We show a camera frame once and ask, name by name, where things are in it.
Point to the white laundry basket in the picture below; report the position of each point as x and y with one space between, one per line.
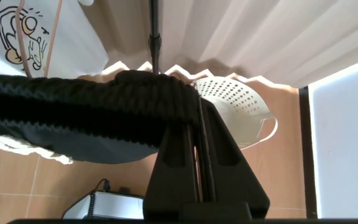
238 118

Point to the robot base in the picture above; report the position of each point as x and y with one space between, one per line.
113 205

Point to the white printed t-shirt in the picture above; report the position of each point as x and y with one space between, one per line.
73 46

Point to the black clothes rack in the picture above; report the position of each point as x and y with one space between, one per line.
155 43

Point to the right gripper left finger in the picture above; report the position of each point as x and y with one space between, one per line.
172 180

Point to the pink clothes hanger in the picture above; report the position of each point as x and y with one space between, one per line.
49 53

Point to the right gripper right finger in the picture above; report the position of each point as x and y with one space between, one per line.
235 180

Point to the black garment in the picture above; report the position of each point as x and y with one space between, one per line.
104 102

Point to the beige curtain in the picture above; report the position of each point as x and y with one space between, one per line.
259 31

